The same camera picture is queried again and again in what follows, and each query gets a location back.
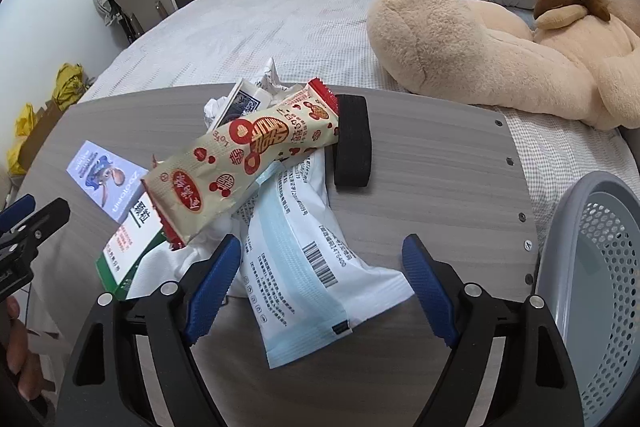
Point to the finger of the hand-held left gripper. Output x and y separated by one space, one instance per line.
45 219
15 212

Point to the crumpled white paper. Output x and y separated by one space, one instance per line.
270 79

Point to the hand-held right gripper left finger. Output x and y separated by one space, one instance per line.
212 287

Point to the grey perforated plastic basket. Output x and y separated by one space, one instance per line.
600 257

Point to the blue patterned card box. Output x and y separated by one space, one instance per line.
245 102

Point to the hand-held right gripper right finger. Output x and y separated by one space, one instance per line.
430 292

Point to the person's left hand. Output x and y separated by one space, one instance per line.
17 347

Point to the white and blue plastic package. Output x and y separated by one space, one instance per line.
300 267

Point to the purple cardboard box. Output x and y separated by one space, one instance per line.
100 177

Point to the large beige teddy bear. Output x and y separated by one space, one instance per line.
450 42

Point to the grey chair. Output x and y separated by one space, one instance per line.
145 2

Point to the brown cardboard box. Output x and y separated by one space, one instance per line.
42 127

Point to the grey upholstered bed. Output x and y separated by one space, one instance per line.
300 22

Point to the black foam block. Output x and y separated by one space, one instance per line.
352 142

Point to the red and cream snack wrapper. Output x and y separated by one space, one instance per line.
240 147

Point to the green and white box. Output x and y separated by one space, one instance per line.
125 252

